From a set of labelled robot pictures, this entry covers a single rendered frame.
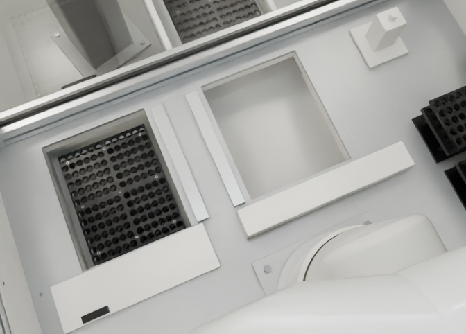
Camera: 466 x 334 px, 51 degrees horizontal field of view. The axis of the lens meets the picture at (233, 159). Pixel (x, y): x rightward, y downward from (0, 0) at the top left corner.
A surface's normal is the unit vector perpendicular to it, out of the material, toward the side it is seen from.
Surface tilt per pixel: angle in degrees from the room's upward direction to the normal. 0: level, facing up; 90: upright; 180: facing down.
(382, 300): 41
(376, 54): 0
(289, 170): 0
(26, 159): 0
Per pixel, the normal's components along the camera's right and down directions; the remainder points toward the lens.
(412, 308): -0.08, -0.73
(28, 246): 0.00, -0.29
